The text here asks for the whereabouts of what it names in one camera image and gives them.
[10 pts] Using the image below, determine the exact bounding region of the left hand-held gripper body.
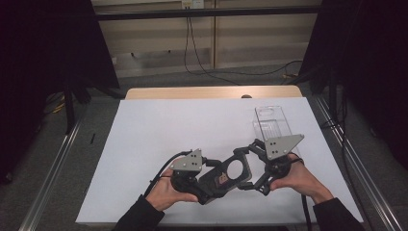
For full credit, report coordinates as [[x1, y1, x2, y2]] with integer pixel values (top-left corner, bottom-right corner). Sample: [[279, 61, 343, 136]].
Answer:
[[168, 148, 214, 201]]

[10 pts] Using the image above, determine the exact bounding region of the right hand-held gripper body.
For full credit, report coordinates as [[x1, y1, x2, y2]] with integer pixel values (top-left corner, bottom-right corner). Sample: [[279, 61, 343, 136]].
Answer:
[[256, 134, 305, 197]]

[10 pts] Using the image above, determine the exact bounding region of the dark patterned phone case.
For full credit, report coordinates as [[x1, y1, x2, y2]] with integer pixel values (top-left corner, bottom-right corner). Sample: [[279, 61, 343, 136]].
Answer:
[[196, 153, 253, 205]]

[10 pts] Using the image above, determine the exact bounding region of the person's right hand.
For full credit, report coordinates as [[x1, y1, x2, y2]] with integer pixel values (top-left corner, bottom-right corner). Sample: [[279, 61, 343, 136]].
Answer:
[[268, 153, 335, 205]]

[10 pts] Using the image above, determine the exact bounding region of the person's left hand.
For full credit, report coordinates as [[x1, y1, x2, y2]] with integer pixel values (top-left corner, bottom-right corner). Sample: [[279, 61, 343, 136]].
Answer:
[[145, 174, 200, 212]]

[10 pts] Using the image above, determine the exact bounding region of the clear plastic packaging tray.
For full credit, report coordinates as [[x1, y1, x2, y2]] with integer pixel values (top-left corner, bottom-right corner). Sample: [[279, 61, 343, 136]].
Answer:
[[252, 105, 304, 158]]

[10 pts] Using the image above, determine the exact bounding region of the white table board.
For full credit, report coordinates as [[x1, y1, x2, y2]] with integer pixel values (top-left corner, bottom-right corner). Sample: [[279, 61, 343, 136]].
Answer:
[[75, 97, 365, 225]]

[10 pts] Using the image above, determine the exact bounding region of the light wooden table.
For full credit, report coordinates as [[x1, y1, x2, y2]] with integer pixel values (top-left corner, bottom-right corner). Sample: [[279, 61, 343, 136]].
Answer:
[[124, 85, 304, 100]]

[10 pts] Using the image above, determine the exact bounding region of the black metal stand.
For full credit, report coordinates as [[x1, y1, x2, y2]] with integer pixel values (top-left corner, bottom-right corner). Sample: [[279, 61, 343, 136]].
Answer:
[[62, 76, 94, 136]]

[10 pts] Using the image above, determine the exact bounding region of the black curtain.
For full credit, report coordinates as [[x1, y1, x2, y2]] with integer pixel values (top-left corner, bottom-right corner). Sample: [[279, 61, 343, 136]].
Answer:
[[299, 0, 408, 167], [0, 0, 120, 181]]

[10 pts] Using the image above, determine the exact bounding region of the black horizontal bar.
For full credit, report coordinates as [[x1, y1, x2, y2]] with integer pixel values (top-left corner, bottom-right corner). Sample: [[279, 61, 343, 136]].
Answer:
[[95, 5, 321, 22]]

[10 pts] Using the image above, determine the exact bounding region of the left hand-held gripper cable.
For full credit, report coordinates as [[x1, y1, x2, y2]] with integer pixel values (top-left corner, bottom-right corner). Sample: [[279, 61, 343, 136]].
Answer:
[[142, 149, 193, 198]]

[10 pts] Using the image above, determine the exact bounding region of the hand-held gripper cable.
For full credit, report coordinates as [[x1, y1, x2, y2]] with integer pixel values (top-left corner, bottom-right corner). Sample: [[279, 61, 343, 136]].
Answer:
[[300, 193, 314, 231], [142, 149, 193, 198]]

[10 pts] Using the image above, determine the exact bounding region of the right hand-held gripper cable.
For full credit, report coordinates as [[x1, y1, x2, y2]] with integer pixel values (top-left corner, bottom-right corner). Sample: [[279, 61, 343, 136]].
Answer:
[[300, 193, 314, 231]]

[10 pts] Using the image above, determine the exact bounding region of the black hanging cable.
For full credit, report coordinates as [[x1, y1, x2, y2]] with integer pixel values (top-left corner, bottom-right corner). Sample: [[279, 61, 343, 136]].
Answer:
[[189, 17, 304, 77], [183, 17, 242, 87]]

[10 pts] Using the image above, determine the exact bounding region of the metal floor rail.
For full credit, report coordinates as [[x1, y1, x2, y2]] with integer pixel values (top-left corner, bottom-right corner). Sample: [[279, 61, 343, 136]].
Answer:
[[18, 105, 89, 231], [312, 95, 405, 231]]

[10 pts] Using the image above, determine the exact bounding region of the yellow cable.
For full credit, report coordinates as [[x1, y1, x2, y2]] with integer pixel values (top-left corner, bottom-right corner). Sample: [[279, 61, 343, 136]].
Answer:
[[47, 95, 66, 115]]

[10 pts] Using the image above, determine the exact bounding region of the white wall socket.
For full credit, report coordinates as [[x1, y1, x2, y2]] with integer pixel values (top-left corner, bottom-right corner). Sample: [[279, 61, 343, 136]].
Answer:
[[181, 0, 205, 10]]

